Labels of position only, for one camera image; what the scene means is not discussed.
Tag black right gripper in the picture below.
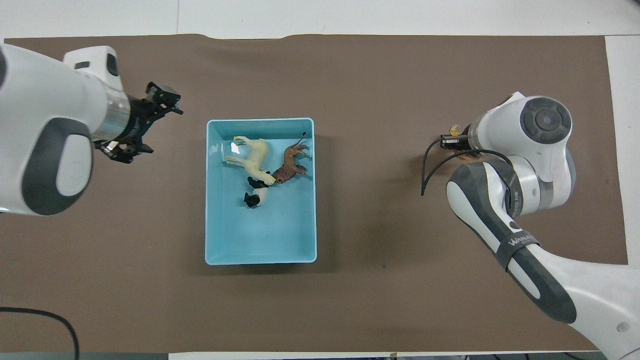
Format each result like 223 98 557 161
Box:
439 133 474 152

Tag brown lion toy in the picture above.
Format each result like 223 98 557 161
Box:
271 131 310 185

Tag cream llama toy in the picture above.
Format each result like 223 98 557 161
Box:
225 135 277 187

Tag orange striped tiger toy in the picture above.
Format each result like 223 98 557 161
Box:
448 123 482 162

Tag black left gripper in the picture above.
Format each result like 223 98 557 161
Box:
93 82 184 164

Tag brown table mat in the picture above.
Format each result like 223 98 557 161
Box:
0 33 638 353

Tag light blue storage box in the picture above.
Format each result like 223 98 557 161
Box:
204 117 318 266

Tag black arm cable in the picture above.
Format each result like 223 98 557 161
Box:
0 306 81 360
421 138 517 197

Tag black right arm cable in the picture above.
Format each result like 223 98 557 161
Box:
421 138 517 197

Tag black and white panda toy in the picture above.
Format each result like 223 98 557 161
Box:
243 176 271 210

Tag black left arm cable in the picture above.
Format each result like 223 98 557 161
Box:
0 306 81 360

